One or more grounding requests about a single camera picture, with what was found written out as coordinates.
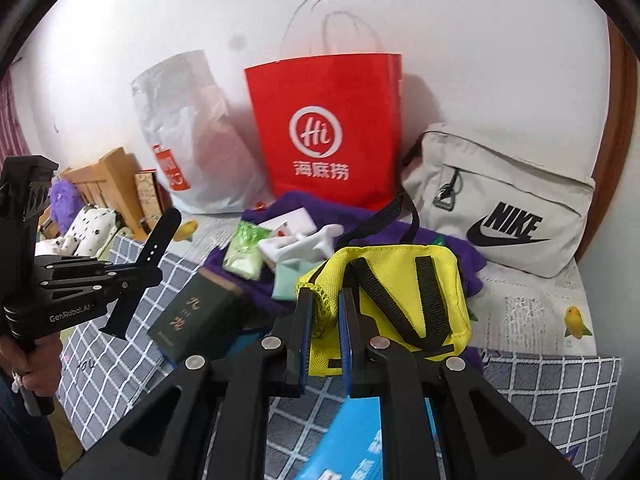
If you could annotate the red paper bag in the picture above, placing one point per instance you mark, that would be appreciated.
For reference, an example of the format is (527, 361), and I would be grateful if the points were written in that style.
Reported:
(270, 110)

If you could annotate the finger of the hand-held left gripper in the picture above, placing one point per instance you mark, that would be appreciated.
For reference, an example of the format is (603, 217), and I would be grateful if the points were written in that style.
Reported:
(122, 312)
(160, 240)

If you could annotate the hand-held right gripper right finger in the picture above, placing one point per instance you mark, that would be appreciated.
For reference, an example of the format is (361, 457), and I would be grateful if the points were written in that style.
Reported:
(345, 345)

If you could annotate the wooden headboard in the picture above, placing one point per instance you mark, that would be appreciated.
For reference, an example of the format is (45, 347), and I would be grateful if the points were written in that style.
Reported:
(112, 180)

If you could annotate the dark green tin box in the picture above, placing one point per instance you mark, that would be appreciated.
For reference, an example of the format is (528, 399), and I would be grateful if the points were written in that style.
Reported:
(200, 315)

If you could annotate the white packet with red print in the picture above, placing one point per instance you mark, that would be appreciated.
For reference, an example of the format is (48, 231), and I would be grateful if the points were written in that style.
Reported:
(278, 232)

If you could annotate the white dotted pillow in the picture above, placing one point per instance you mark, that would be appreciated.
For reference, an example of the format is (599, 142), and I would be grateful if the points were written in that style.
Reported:
(92, 222)

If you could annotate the brown wooden door frame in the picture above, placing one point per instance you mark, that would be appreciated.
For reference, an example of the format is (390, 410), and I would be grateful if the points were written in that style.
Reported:
(617, 125)

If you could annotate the brown patterned box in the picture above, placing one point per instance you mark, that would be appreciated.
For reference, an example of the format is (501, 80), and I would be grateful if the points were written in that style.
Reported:
(147, 195)

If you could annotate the person's left hand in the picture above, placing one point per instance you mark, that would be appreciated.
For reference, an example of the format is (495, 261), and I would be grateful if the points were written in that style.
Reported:
(42, 375)

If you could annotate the person's dark trousers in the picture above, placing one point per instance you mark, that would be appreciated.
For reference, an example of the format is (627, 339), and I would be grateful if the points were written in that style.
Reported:
(25, 440)

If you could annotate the white cotton glove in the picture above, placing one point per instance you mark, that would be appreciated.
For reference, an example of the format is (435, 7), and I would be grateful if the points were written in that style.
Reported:
(310, 249)

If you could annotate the purple plaid curtain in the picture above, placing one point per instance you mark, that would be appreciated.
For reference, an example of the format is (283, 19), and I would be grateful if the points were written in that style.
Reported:
(10, 120)

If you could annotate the green tea packet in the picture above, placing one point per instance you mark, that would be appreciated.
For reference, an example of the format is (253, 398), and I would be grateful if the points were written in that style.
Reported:
(245, 252)

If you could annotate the white plastic shopping bag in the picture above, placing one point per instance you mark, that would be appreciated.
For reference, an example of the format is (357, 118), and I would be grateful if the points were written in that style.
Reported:
(210, 160)

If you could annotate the blue tissue pack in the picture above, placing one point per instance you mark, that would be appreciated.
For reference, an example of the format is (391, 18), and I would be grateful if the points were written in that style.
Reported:
(350, 440)

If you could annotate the grey sling bag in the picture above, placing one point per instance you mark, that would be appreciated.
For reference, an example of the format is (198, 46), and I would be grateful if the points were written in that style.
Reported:
(500, 185)

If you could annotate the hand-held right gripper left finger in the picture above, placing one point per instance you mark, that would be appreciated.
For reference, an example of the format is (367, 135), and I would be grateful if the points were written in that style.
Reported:
(302, 345)

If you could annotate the grey checkered blanket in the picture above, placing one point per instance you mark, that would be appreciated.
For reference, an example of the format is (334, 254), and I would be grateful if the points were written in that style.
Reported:
(550, 410)

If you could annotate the light green cloth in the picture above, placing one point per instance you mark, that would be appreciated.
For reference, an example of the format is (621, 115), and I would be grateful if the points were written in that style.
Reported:
(287, 282)

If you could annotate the purple towel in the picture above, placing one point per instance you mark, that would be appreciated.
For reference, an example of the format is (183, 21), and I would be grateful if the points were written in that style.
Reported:
(465, 262)

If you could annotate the purple plush toy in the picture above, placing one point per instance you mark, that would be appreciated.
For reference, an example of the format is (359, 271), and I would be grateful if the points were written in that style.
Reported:
(65, 197)

